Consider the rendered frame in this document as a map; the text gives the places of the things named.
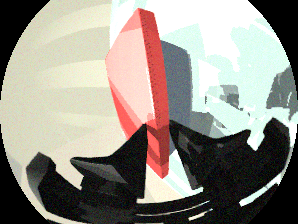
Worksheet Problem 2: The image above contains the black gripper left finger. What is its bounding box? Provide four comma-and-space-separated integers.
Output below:
69, 124, 148, 200

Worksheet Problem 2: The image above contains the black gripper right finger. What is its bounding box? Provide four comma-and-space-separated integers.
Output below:
169, 120, 251, 190

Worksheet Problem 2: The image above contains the red rectangular lid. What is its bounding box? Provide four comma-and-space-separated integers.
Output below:
105, 8, 170, 180

